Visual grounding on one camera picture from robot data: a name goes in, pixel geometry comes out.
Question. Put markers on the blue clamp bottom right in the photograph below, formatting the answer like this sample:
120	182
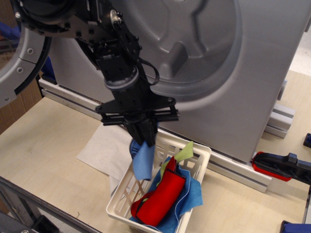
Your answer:
287	227

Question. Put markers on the grey toy laundry machine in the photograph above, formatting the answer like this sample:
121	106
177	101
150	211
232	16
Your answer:
224	61

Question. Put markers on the dark blue cloth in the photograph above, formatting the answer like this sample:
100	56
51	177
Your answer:
142	159

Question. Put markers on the red fabric item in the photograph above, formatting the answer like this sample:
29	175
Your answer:
153	206

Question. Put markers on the light green cloth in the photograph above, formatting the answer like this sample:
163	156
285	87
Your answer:
185	153

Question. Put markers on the black metal table frame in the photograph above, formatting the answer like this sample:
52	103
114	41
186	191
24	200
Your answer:
24	212

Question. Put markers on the black clamp right edge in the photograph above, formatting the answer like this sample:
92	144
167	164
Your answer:
307	140

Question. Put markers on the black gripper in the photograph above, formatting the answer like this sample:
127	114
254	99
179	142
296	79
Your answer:
133	103

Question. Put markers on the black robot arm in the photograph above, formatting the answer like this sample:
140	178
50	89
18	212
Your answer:
103	36

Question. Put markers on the white paper sheet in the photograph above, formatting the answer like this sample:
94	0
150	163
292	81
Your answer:
108	152

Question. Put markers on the white plastic laundry basket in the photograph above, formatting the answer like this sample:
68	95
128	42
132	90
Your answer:
130	189

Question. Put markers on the aluminium extrusion rail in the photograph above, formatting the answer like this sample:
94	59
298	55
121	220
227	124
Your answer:
279	122

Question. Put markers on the grey round machine door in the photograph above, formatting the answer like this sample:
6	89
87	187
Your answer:
26	63

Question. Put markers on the red and black clamp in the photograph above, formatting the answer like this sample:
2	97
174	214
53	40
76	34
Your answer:
283	168

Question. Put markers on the light blue cloth in basket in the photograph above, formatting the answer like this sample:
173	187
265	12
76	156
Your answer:
190	197

